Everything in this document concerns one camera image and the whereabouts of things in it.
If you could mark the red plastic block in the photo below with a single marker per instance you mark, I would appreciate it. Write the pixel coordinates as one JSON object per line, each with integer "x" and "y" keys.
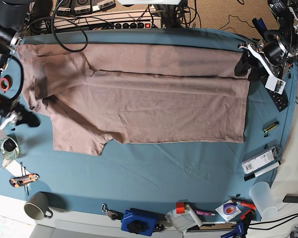
{"x": 180, "y": 207}

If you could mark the white power strip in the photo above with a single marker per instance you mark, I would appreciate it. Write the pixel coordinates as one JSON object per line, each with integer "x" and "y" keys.
{"x": 135, "y": 19}

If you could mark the red handled tool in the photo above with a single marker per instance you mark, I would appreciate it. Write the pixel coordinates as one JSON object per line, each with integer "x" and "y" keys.
{"x": 244, "y": 203}

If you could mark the pink T-shirt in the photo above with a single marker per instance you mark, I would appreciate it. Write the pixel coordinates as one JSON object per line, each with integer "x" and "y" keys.
{"x": 135, "y": 94}

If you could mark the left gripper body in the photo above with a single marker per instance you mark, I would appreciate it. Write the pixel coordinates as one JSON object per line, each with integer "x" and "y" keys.
{"x": 272, "y": 56}

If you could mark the grey ceramic mug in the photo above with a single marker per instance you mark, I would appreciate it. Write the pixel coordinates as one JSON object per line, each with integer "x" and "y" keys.
{"x": 37, "y": 207}

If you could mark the translucent plastic cup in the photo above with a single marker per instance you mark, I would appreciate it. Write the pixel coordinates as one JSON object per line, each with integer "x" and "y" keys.
{"x": 261, "y": 195}

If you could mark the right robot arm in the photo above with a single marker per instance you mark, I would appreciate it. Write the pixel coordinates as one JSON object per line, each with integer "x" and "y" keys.
{"x": 14, "y": 21}

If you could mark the red tape roll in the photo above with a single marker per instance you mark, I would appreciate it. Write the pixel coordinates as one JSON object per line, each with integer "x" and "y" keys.
{"x": 6, "y": 83}

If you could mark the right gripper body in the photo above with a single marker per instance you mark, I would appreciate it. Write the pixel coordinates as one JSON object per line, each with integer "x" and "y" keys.
{"x": 8, "y": 113}

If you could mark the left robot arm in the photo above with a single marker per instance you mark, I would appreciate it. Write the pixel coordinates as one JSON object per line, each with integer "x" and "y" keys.
{"x": 285, "y": 13}

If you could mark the blue plastic device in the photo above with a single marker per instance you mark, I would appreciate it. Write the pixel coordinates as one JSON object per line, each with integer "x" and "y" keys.
{"x": 138, "y": 222}

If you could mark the white marker pen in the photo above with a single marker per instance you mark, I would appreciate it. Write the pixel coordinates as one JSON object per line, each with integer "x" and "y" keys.
{"x": 262, "y": 171}

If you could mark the blue clamp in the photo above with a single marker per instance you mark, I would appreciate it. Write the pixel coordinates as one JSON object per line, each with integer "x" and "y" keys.
{"x": 260, "y": 27}

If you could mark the white paper roll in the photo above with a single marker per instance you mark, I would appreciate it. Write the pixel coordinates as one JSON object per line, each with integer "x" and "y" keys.
{"x": 194, "y": 215}

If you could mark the small battery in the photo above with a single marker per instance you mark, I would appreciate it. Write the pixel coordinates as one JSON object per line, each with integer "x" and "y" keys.
{"x": 270, "y": 127}

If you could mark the teal table cloth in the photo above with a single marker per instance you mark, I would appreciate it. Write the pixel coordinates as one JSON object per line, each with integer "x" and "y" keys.
{"x": 150, "y": 177}

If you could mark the orange utility knife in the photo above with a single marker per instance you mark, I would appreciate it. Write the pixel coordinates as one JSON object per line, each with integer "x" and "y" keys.
{"x": 23, "y": 180}

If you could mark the silver carabiner keyring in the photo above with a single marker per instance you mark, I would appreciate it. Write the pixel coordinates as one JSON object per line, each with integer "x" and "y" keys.
{"x": 113, "y": 215}

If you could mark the black remote control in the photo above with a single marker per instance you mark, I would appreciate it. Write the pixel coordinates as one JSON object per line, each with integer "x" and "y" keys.
{"x": 279, "y": 100}

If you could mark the clear plastic case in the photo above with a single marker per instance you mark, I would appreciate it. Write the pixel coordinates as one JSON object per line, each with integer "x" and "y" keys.
{"x": 262, "y": 159}

